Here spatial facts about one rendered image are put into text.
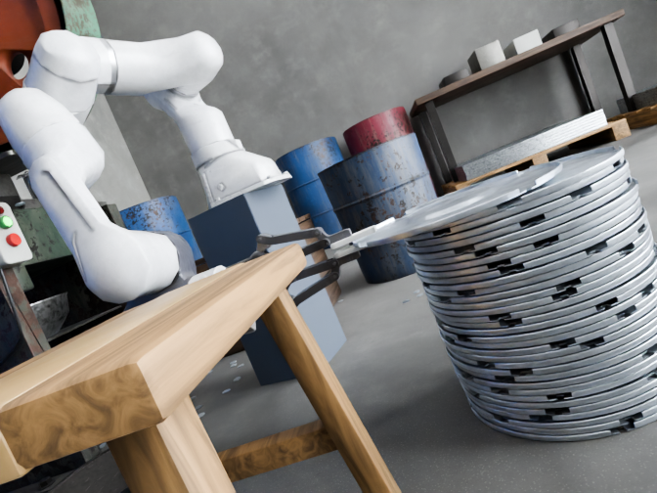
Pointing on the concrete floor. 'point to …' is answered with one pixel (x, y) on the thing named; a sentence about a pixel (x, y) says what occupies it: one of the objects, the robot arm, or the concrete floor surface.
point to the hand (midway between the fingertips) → (355, 242)
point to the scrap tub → (379, 200)
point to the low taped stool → (180, 389)
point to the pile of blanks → (551, 310)
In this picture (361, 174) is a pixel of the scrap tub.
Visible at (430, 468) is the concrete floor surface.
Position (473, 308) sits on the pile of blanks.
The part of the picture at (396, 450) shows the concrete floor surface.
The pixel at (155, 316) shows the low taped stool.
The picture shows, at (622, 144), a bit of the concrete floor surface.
